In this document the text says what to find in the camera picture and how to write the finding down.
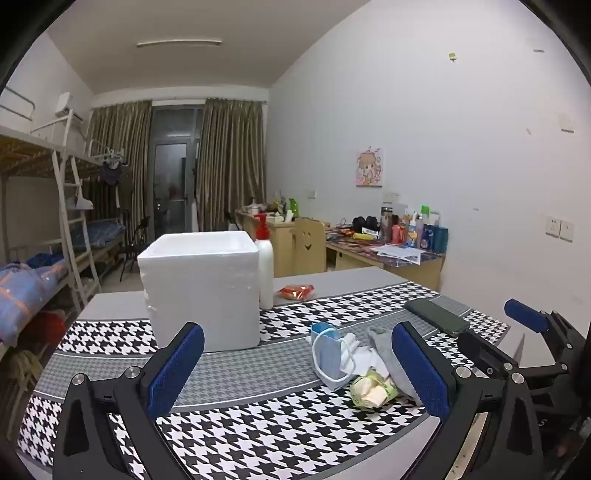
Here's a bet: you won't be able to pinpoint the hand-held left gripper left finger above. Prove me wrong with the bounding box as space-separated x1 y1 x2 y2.
53 322 206 480

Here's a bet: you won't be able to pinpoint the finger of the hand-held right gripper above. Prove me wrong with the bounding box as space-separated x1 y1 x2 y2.
504 299 587 370
458 330 570 381

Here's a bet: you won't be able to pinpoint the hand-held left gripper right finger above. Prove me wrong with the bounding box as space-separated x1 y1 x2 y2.
392 320 548 480

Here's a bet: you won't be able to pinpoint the grey sock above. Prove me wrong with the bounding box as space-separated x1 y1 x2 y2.
367 325 423 407

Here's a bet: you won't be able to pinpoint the white tissue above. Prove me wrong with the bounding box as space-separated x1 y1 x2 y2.
353 346 386 376

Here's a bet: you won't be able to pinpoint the yellow-green soft packet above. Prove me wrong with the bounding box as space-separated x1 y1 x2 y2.
349 369 399 409

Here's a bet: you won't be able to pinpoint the white foam box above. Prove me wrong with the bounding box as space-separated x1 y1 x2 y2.
137 231 260 354

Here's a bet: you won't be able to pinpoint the blue face mask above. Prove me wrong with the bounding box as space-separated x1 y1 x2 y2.
310 322 356 393

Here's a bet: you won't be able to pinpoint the black phone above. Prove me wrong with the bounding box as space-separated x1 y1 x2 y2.
405 298 471 337

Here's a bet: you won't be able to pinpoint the wooden desk with printed cover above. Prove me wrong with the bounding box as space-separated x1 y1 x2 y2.
325 226 446 292

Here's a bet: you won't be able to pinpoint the white printed papers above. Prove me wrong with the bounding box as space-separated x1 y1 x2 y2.
370 244 423 266

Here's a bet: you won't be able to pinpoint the houndstooth table cloth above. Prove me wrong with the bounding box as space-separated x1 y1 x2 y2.
16 279 513 480

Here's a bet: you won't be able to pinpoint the row of toiletry bottles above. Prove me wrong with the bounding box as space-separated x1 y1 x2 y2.
379 202 450 254

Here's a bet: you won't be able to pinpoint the white pump bottle red top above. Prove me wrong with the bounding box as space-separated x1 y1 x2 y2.
253 213 276 310

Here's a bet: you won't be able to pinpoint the red bag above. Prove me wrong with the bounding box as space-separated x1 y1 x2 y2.
34 309 68 352

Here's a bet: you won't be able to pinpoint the red snack packet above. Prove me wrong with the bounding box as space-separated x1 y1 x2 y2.
277 284 315 302

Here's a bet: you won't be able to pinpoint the black folding chair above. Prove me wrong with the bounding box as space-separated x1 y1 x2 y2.
117 216 151 282

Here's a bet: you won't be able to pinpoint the yellowish cloth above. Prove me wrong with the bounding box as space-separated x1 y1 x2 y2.
9 348 44 384

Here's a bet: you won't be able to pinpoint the blue plaid mattress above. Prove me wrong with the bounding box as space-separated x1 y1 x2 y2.
85 220 125 250

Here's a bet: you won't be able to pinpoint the black headphones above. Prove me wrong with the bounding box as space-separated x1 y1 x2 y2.
352 215 382 234

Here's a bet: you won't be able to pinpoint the light wooden desk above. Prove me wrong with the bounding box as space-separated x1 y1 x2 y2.
235 209 331 278

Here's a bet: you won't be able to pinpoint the wooden chair with smiley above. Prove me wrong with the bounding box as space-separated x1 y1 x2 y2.
293 218 328 278

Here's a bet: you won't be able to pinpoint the dark blue cloth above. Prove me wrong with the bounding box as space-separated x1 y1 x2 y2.
27 253 65 268

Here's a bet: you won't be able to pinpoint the blue patchwork quilt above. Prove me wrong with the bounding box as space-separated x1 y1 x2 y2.
0 261 70 344

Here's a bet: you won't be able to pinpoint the glass balcony door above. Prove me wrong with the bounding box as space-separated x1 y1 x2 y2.
151 106 204 236

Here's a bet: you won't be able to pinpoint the dark hanging clothes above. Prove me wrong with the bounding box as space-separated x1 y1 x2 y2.
99 159 130 185

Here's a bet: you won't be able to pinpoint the brown curtain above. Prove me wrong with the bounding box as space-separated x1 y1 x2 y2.
196 97 269 232
88 100 153 247

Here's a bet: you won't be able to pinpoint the white metal bunk bed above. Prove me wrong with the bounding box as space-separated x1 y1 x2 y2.
0 85 100 361
69 138 127 284

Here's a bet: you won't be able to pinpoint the white air conditioner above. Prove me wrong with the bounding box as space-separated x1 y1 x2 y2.
54 92 86 123

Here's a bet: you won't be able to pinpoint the ceiling tube light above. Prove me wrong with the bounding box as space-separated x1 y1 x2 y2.
137 39 222 48

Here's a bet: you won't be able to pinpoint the white double wall socket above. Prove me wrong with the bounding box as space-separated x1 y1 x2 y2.
545 215 575 241

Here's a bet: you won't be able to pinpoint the pink cartoon wall poster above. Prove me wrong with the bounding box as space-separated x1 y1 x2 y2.
355 148 385 188

